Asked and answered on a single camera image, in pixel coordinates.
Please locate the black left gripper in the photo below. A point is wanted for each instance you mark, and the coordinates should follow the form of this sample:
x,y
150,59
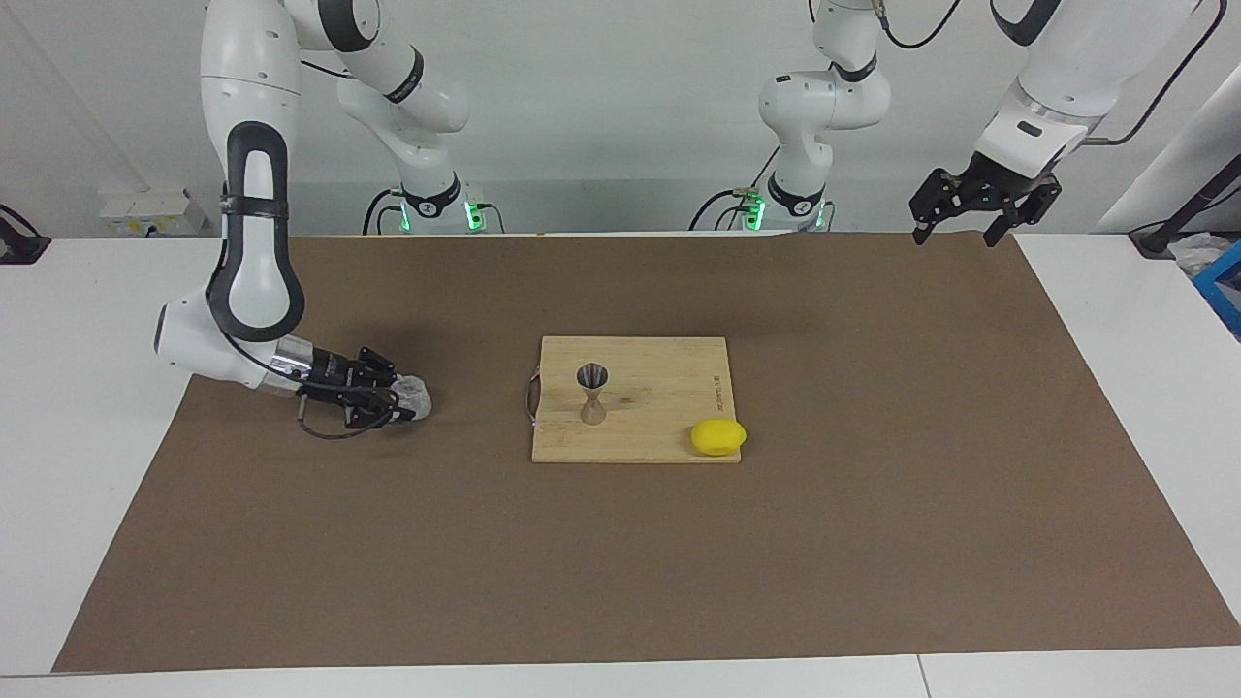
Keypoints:
x,y
1003,179

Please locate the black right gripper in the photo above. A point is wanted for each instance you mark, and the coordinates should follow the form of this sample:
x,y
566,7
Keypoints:
x,y
339,380

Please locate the small clear glass cup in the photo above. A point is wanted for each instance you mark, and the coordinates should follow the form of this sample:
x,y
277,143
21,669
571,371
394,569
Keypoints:
x,y
418,393

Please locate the steel double jigger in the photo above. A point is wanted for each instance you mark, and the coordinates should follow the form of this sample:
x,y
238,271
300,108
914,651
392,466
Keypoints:
x,y
592,412

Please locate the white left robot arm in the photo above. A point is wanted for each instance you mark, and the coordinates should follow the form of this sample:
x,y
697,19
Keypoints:
x,y
824,107

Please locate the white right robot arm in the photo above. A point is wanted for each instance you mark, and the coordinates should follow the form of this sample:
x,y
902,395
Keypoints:
x,y
254,291

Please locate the brown table mat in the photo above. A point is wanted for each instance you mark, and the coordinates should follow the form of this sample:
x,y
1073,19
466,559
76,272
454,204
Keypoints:
x,y
388,543

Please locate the white slanted beam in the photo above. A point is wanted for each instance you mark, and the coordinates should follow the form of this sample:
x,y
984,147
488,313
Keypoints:
x,y
1173,155

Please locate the black stand leg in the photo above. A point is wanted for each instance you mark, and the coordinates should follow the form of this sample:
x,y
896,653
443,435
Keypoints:
x,y
1178,221

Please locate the clear plastic bag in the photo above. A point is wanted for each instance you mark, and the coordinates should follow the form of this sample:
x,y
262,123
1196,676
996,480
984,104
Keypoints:
x,y
1197,254

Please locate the blue box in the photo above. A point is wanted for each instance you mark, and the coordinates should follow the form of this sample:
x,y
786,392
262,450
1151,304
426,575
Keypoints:
x,y
1224,286

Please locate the bamboo cutting board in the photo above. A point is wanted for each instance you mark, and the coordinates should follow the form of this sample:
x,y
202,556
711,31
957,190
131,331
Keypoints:
x,y
669,388

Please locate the yellow lemon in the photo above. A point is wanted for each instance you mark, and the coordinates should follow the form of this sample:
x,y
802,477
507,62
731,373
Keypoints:
x,y
718,436

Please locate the black table clamp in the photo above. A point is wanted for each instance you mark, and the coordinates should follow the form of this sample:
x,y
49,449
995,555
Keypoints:
x,y
19,247

